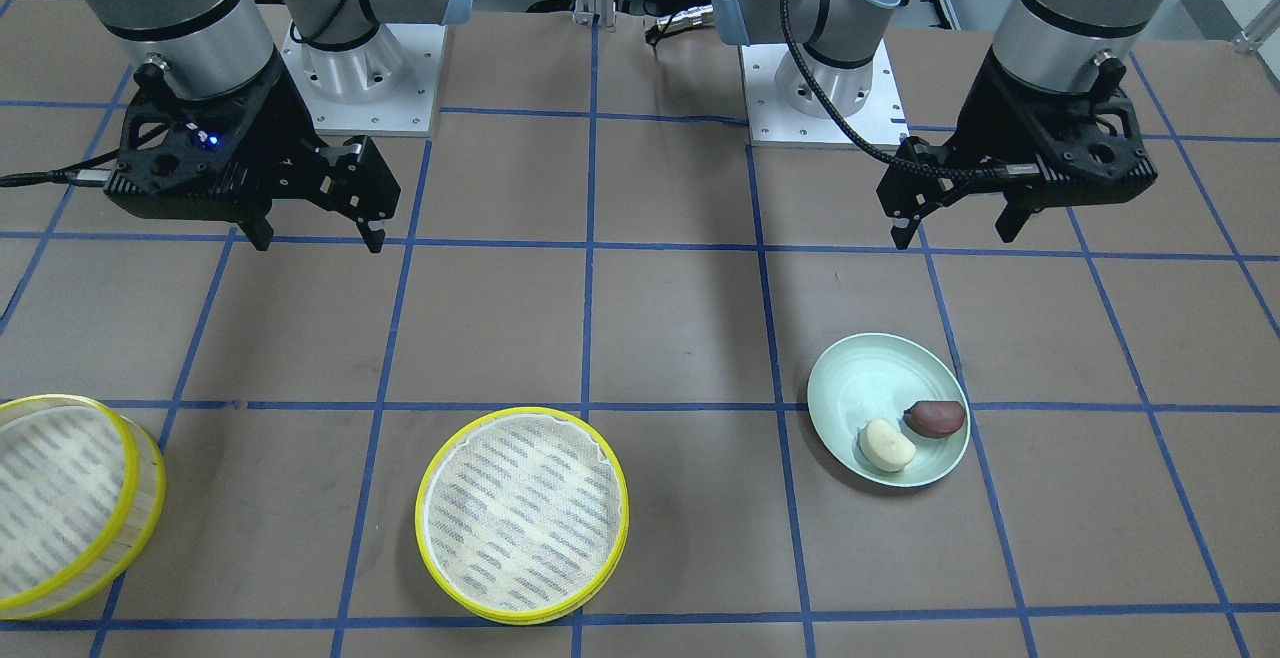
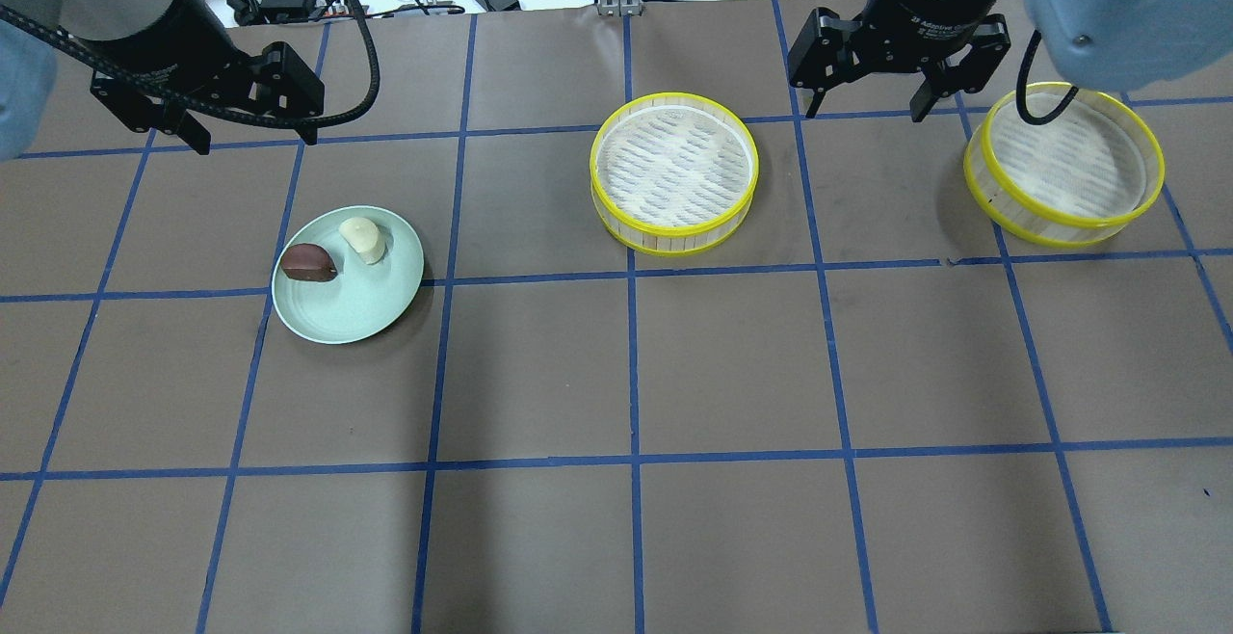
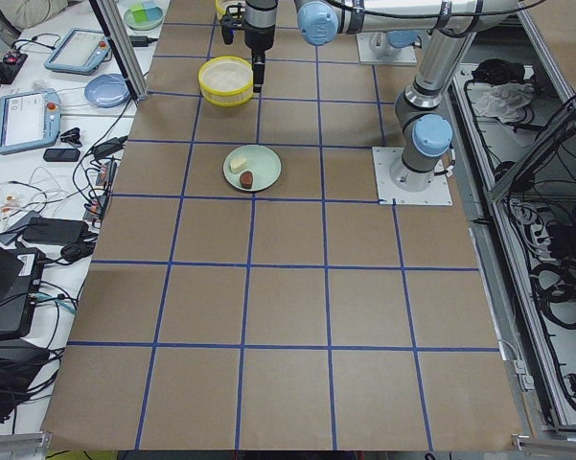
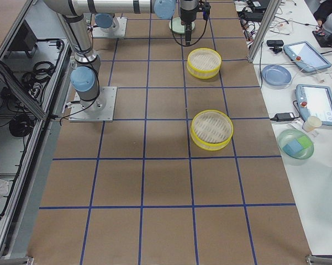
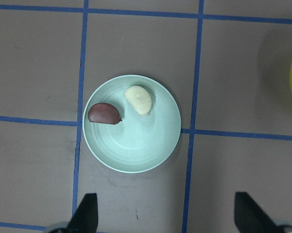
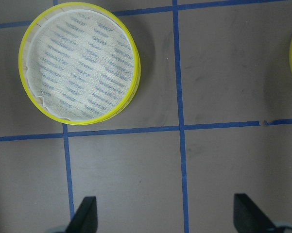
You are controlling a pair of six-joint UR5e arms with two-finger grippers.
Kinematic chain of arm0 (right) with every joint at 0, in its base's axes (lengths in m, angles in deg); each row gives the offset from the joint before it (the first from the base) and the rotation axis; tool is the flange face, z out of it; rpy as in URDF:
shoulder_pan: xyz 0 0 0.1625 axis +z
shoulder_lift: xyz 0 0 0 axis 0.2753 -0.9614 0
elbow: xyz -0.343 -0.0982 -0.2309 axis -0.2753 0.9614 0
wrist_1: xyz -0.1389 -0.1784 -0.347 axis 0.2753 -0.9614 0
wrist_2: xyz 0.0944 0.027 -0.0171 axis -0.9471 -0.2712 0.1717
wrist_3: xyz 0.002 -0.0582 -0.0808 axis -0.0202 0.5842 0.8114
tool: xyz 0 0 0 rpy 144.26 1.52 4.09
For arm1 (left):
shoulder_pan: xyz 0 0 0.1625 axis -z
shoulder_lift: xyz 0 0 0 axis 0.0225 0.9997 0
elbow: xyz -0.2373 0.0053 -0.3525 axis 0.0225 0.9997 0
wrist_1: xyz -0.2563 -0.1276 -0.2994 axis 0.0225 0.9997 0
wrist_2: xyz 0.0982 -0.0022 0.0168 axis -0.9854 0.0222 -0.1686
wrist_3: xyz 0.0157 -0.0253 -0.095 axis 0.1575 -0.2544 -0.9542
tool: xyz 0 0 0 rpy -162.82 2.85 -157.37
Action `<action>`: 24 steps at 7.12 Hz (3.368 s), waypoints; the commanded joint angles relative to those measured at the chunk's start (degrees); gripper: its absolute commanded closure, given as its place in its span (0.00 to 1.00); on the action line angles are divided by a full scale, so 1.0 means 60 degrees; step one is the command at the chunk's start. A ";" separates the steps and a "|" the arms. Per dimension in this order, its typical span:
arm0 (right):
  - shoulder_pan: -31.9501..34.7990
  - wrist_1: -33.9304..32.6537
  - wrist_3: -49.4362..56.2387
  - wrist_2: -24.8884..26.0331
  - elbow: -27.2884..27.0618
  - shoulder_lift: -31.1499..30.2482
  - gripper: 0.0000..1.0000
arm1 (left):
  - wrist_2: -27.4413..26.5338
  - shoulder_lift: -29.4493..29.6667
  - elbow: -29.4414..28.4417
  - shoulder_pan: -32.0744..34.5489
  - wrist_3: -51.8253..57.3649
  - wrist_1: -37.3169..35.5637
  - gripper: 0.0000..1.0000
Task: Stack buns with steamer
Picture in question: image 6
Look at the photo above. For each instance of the yellow rimmed bamboo steamer tray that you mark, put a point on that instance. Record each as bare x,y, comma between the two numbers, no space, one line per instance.
79,64

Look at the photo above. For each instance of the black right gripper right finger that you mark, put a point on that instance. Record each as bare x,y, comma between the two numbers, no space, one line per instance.
248,217

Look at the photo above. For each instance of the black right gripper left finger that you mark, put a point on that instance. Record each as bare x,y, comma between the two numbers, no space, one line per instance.
85,219

